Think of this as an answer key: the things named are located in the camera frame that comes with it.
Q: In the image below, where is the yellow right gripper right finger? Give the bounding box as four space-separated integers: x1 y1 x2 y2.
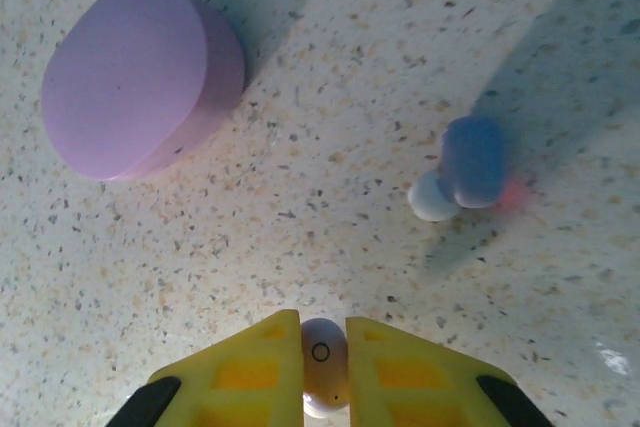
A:
346 315 549 427

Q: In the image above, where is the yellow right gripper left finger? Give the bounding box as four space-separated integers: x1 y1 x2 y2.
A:
112 309 305 427

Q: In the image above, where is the pink earbud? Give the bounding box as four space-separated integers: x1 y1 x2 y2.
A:
299 317 350 421

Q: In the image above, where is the purple earbud charging case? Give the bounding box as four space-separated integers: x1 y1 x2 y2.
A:
40 0 246 182

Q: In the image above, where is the purple earbud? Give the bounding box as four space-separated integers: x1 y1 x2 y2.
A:
407 115 509 223

